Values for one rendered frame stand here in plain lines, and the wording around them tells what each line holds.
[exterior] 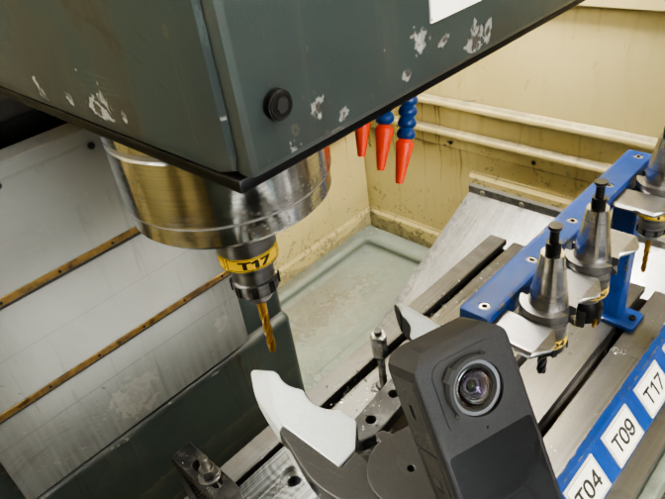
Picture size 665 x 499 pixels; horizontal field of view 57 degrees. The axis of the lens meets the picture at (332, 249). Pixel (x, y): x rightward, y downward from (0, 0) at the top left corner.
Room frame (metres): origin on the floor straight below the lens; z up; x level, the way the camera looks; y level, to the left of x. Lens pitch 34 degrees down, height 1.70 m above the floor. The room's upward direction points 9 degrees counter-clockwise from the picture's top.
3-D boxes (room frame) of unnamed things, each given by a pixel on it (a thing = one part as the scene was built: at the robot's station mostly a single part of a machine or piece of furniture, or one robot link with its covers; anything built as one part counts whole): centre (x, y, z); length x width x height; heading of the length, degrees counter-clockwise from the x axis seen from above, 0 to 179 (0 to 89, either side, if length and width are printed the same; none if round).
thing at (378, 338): (0.73, -0.05, 0.96); 0.03 x 0.03 x 0.13
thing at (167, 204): (0.43, 0.07, 1.53); 0.16 x 0.16 x 0.12
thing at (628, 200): (0.70, -0.44, 1.21); 0.07 x 0.05 x 0.01; 41
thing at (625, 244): (0.63, -0.36, 1.21); 0.07 x 0.05 x 0.01; 41
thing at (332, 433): (0.23, 0.03, 1.41); 0.09 x 0.03 x 0.06; 47
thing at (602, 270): (0.60, -0.32, 1.21); 0.06 x 0.06 x 0.03
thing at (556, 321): (0.52, -0.24, 1.21); 0.06 x 0.06 x 0.03
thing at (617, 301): (0.82, -0.49, 1.05); 0.10 x 0.05 x 0.30; 41
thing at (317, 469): (0.19, 0.00, 1.43); 0.09 x 0.05 x 0.02; 47
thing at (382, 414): (0.68, -0.08, 0.93); 0.26 x 0.05 x 0.06; 136
